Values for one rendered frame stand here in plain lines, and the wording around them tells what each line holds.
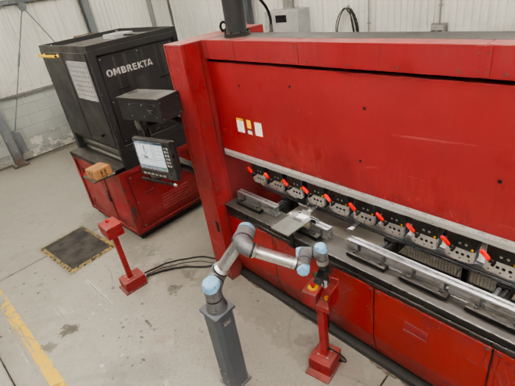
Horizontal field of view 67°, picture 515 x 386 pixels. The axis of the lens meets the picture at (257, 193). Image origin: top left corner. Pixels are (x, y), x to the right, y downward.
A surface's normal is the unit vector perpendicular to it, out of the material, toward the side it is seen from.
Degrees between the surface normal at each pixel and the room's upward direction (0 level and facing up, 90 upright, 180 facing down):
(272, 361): 0
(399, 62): 90
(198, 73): 90
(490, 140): 90
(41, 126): 90
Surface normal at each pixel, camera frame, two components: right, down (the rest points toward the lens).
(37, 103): 0.72, 0.26
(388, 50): -0.72, 0.43
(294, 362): -0.14, -0.86
